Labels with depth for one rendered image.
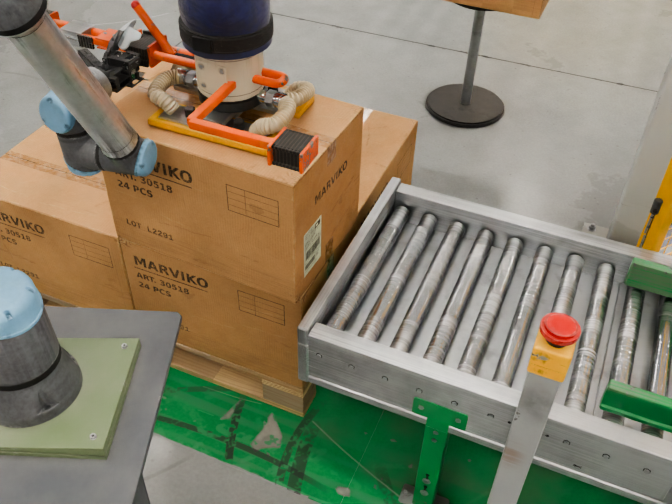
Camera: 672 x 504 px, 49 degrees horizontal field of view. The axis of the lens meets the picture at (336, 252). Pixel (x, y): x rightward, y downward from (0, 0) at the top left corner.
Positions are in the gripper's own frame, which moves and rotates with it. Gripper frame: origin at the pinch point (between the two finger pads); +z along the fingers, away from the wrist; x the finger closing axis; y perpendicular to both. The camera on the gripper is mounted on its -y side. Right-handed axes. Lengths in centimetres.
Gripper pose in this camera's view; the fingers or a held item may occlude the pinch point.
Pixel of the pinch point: (137, 46)
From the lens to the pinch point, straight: 208.3
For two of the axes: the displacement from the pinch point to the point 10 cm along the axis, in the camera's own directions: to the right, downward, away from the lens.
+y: 9.2, 2.8, -2.8
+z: 3.9, -6.1, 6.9
